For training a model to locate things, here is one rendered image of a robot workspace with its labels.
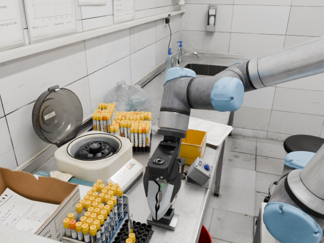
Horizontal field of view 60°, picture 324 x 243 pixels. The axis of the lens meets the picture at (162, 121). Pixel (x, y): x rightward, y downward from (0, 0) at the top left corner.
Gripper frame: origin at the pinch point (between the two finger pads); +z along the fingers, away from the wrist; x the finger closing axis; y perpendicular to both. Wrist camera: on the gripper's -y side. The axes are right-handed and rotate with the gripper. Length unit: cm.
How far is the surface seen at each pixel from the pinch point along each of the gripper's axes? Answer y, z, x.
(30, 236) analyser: -27.1, 0.3, 12.4
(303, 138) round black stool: 136, -33, -55
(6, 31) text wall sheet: 5, -44, 59
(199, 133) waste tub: 56, -23, 1
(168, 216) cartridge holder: 21.4, 5.3, 1.7
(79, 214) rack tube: 4.9, 5.9, 22.4
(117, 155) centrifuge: 27.2, -9.5, 24.0
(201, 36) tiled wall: 220, -131, 37
